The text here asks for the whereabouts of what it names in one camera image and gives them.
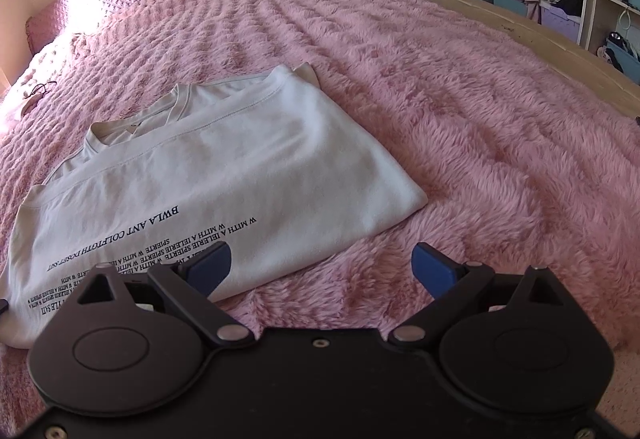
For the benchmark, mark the white printed sweatshirt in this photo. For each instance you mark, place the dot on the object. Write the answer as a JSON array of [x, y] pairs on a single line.
[[225, 169]]

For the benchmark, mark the pink fluffy blanket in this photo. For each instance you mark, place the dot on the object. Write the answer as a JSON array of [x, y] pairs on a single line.
[[450, 144]]

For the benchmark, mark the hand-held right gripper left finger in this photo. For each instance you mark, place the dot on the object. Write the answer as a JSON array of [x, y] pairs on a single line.
[[212, 269]]

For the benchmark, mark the purple storage bin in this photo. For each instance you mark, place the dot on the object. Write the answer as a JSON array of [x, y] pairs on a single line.
[[560, 21]]

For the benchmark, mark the wooden bed frame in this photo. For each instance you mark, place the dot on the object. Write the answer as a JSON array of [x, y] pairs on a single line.
[[550, 49]]

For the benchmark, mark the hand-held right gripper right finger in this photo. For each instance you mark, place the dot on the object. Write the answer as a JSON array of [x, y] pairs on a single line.
[[435, 269]]

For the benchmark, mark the small purple quilted pillow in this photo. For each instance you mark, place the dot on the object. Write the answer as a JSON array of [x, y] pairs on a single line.
[[50, 21]]

